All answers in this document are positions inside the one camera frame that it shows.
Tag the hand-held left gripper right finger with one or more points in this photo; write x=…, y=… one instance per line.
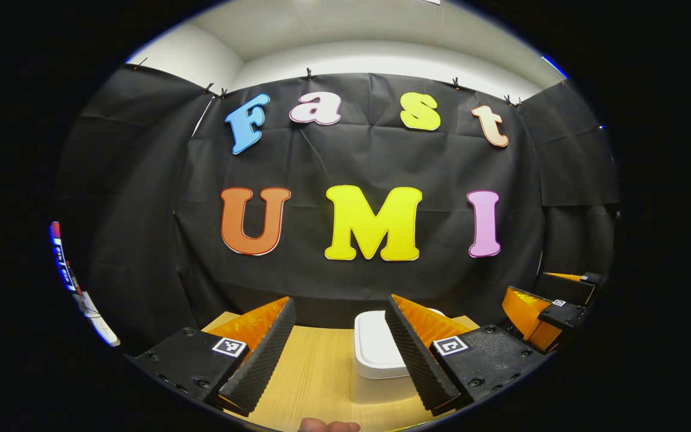
x=417, y=360

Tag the black backdrop cloth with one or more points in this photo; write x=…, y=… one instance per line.
x=321, y=162

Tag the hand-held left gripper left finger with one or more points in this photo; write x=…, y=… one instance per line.
x=261, y=360

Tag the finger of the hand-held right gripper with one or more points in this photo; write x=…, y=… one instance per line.
x=567, y=313
x=564, y=288

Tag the white side table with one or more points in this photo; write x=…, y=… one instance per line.
x=99, y=324

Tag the white desktop garbage bin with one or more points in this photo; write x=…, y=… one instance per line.
x=372, y=342

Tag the computer monitor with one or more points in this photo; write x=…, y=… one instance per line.
x=60, y=261

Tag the wooden desktop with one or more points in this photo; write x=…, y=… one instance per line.
x=315, y=372

